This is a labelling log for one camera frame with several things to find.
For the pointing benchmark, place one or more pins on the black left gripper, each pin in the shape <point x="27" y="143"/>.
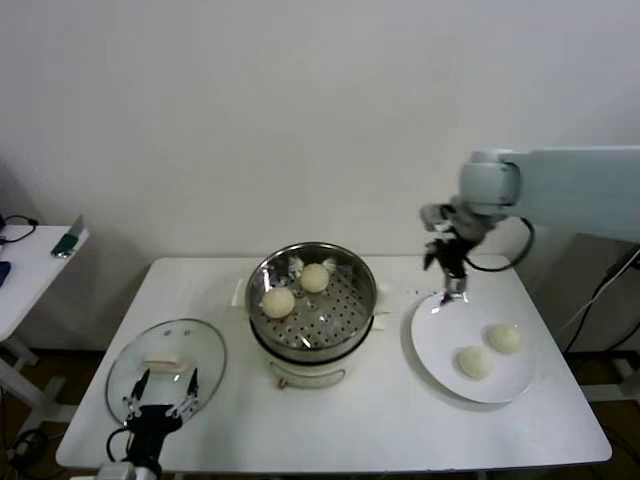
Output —
<point x="150" y="427"/>

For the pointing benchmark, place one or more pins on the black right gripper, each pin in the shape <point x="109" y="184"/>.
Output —
<point x="452" y="252"/>

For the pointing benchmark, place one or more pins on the glass pot lid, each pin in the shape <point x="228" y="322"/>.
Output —
<point x="200" y="350"/>

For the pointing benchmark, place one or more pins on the white steamed baozi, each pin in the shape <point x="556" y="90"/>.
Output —
<point x="314" y="277"/>
<point x="475" y="362"/>
<point x="278" y="303"/>
<point x="505" y="339"/>

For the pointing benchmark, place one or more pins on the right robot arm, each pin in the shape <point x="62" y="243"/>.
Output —
<point x="575" y="190"/>

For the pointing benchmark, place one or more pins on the stainless steel steamer basket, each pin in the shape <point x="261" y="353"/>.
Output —
<point x="330" y="320"/>

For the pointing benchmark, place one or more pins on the steel steamer pot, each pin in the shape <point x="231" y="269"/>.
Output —
<point x="305" y="372"/>

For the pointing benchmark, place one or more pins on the white round plate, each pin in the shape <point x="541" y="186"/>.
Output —
<point x="440" y="340"/>

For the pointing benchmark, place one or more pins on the white side table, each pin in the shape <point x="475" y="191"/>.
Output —
<point x="25" y="280"/>

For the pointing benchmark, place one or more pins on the green flat board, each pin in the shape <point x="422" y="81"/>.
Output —
<point x="65" y="242"/>

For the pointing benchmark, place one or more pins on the blue object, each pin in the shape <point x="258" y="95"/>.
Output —
<point x="4" y="272"/>

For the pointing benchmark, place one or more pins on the white stand base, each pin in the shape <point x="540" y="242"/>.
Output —
<point x="610" y="392"/>

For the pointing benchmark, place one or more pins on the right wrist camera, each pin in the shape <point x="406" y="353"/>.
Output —
<point x="432" y="215"/>

